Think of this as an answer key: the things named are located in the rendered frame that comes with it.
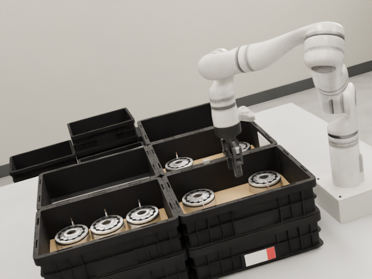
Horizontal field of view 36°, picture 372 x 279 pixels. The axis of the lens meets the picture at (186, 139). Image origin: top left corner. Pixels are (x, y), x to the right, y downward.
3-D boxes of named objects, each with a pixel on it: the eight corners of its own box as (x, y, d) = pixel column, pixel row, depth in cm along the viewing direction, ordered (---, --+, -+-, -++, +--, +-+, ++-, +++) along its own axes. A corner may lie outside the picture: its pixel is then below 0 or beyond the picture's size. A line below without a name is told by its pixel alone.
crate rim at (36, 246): (162, 182, 182) (160, 175, 181) (181, 225, 154) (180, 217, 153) (37, 216, 176) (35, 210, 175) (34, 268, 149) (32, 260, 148)
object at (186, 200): (187, 209, 172) (186, 207, 172) (179, 196, 181) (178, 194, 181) (218, 199, 174) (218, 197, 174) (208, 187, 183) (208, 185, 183)
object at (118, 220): (122, 213, 178) (122, 211, 178) (123, 229, 169) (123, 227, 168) (91, 221, 177) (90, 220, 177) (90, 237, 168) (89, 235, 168)
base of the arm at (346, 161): (354, 170, 188) (350, 123, 181) (367, 182, 180) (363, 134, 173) (327, 177, 187) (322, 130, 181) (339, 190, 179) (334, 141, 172)
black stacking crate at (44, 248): (168, 208, 185) (160, 177, 181) (187, 255, 157) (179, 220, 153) (47, 243, 180) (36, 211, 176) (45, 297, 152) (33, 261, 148)
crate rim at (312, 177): (181, 225, 154) (180, 217, 153) (162, 182, 182) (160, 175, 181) (319, 186, 159) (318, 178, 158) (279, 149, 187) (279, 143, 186)
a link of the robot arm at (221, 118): (257, 120, 156) (253, 99, 154) (218, 130, 155) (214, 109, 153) (246, 111, 165) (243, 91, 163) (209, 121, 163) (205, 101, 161)
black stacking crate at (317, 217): (288, 204, 194) (283, 173, 190) (326, 248, 166) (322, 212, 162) (175, 237, 189) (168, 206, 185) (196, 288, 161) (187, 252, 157)
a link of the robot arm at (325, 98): (310, 61, 154) (346, 57, 151) (319, 89, 179) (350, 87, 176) (312, 94, 152) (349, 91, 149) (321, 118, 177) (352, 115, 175)
